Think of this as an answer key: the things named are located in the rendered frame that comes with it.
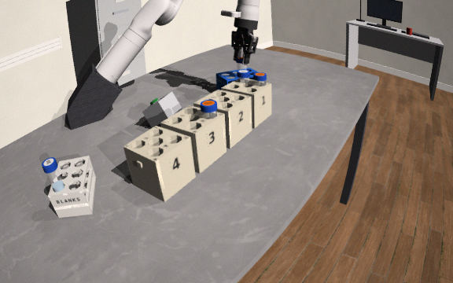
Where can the beige block with holes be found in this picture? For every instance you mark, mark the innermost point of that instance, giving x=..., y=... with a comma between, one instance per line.
x=260, y=95
x=238, y=114
x=160, y=169
x=208, y=142

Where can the white tube rack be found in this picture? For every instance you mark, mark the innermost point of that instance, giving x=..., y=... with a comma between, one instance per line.
x=75, y=202

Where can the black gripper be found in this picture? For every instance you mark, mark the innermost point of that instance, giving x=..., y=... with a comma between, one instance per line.
x=243, y=37

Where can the blue tube rack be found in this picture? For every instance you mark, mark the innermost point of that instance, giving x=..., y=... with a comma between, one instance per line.
x=221, y=80

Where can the conical centrifuge tube with pink liquid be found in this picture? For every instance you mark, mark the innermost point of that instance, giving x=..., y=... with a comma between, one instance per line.
x=239, y=64

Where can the clear conical tube with tan liquid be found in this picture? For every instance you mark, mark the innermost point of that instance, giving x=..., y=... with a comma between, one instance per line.
x=260, y=78

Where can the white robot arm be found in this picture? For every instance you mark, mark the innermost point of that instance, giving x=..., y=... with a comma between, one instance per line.
x=159, y=12

